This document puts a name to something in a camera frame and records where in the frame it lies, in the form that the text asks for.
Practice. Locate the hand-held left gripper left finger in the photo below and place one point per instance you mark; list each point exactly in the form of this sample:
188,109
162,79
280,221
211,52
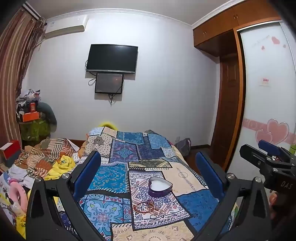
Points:
89,171

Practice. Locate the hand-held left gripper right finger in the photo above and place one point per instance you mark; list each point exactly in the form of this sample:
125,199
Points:
209,171

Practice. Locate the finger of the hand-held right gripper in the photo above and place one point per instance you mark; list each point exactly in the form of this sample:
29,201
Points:
269,147
254,157

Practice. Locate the purple heart-shaped tin box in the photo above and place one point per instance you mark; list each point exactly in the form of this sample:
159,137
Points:
159,187

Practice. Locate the person's right hand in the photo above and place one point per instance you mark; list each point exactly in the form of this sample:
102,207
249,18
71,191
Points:
273,200

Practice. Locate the blue patchwork blanket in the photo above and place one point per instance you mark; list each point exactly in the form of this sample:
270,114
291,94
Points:
111,176

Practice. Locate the yellow cartoon blanket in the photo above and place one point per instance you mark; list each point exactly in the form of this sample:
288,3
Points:
62,164

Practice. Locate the grey backpack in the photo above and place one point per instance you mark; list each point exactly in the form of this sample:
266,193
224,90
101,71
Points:
183,146

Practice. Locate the white heart-print wardrobe door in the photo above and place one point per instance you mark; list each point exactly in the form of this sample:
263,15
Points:
266,111

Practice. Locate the brown striped blanket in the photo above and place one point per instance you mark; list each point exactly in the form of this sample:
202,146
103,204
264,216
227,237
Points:
53,148

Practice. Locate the yellow pillow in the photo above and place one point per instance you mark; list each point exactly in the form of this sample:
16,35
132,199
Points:
108,124

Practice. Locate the brown wooden door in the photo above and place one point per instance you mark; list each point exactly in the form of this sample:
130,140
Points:
227,104

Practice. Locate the red paper label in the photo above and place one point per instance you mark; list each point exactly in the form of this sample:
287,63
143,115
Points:
265,81

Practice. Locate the green patterned covered cabinet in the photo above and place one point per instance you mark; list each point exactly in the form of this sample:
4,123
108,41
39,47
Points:
34,131

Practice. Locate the red box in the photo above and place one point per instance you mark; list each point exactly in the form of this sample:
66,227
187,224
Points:
11,150

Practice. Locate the orange box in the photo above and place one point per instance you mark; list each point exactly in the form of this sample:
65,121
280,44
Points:
30,116

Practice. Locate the cartoon print sheet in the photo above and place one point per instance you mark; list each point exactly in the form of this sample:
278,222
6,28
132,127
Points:
7,199

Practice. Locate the small black monitor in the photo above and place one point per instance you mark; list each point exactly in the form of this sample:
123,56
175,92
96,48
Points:
109,83

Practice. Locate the brown striped curtain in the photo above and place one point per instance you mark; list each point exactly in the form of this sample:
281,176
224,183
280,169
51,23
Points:
13,69

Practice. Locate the wooden overhead cabinet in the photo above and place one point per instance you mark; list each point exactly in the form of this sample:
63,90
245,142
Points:
222,25

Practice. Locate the white air conditioner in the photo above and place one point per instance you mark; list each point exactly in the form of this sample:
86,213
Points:
64,26

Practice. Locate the wall-mounted black television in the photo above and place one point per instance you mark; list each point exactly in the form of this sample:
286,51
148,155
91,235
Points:
112,58

